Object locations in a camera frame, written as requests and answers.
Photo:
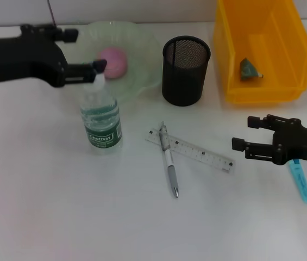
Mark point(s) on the yellow plastic storage bin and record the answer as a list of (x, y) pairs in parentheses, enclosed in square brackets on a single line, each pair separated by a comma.
[(264, 89)]

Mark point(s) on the blue and teal scissors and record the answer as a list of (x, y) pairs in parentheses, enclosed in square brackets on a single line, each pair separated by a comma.
[(304, 185)]

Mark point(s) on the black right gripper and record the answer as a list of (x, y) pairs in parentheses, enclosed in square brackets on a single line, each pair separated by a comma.
[(297, 141)]

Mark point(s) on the clear green-label water bottle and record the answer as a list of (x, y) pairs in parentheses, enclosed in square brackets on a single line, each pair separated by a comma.
[(101, 125)]

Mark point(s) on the transparent plastic ruler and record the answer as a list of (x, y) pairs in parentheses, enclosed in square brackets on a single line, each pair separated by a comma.
[(205, 156)]

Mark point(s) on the green plastic wrapper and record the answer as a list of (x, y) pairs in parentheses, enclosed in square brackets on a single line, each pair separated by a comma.
[(248, 70)]

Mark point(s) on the green glass fruit plate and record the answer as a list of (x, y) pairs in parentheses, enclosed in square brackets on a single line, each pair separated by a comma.
[(142, 54)]

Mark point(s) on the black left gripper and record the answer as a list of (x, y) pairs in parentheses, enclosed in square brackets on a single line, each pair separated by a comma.
[(20, 59)]

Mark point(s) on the pink peach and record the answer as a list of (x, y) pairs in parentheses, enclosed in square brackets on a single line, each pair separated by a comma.
[(116, 63)]

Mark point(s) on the white grey ballpoint pen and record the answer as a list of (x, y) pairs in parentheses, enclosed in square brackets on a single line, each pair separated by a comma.
[(170, 168)]

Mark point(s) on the black mesh pen holder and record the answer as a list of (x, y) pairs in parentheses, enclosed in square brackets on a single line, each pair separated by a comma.
[(184, 79)]

